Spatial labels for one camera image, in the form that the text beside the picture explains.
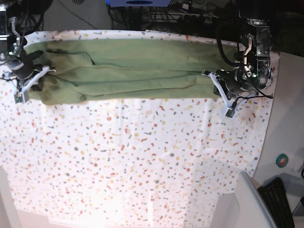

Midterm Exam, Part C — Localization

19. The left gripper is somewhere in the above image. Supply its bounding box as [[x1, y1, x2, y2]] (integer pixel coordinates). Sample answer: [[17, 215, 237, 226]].
[[202, 68, 264, 118]]

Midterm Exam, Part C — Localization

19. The blue box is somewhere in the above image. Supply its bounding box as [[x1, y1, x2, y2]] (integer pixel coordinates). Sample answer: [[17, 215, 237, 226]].
[[105, 0, 171, 7]]

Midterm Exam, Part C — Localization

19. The terrazzo pattern tablecloth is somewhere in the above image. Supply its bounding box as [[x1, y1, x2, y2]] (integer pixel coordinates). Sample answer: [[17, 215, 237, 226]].
[[0, 30, 281, 227]]

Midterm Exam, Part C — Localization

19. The black keyboard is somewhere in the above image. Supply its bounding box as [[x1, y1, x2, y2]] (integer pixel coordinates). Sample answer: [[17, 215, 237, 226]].
[[257, 177, 295, 228]]

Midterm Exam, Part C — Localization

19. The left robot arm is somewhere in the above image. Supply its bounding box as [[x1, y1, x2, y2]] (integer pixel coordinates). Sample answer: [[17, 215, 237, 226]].
[[203, 0, 273, 118]]

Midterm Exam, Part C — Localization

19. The green tape roll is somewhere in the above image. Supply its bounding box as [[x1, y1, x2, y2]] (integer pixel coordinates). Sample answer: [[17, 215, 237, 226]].
[[275, 153, 289, 168]]

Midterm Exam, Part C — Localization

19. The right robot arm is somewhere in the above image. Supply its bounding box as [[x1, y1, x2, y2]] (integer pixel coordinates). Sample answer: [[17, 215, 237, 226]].
[[0, 0, 54, 103]]

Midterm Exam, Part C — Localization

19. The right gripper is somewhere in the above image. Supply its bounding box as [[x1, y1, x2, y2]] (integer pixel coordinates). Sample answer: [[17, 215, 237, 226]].
[[8, 49, 56, 104]]

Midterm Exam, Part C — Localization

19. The green t-shirt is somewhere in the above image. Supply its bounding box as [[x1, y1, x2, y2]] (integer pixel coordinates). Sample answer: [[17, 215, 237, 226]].
[[26, 39, 233, 105]]

